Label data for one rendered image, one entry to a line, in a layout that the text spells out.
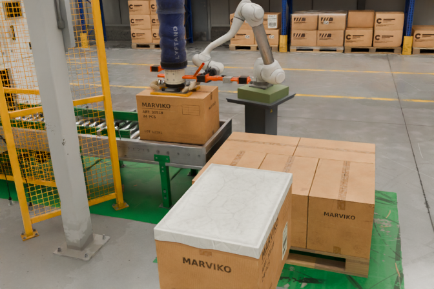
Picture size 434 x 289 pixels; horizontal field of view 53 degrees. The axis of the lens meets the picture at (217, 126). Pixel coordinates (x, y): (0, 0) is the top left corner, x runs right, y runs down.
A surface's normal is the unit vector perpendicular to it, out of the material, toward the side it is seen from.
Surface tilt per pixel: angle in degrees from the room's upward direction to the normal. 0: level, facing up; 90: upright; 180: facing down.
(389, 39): 89
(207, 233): 0
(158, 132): 90
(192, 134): 90
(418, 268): 0
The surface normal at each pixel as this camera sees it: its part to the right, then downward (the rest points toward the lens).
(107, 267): -0.04, -0.94
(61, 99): 0.94, 0.05
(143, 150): -0.33, 0.33
